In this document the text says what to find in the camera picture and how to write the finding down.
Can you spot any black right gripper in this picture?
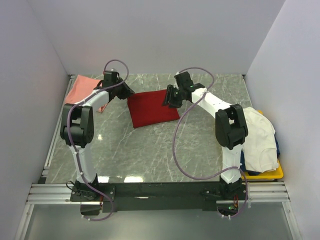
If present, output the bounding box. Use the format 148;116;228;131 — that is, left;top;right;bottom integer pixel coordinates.
161;84;184;109

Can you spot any red t shirt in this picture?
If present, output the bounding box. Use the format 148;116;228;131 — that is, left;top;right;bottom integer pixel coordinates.
127;89;180;129

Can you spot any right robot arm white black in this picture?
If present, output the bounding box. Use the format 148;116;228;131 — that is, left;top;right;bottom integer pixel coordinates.
162;69;249;200

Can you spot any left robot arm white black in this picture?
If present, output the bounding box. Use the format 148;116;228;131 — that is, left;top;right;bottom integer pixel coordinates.
60;69;135;201

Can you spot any folded pink t shirt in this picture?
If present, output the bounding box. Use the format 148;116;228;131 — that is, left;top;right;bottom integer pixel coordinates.
64;75;100;104

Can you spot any white t shirt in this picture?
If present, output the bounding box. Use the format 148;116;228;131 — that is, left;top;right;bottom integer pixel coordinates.
239;106;280;173

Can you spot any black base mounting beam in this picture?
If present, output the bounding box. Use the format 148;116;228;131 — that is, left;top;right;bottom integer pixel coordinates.
70;181;246;216

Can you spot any blue t shirt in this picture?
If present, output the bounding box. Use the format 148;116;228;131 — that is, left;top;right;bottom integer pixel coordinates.
274;136;281;159

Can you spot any yellow plastic bin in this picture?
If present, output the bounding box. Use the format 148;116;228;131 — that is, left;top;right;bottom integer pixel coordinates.
241;109;285;181

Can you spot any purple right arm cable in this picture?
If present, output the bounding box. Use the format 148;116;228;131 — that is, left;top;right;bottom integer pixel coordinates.
172;66;250;219

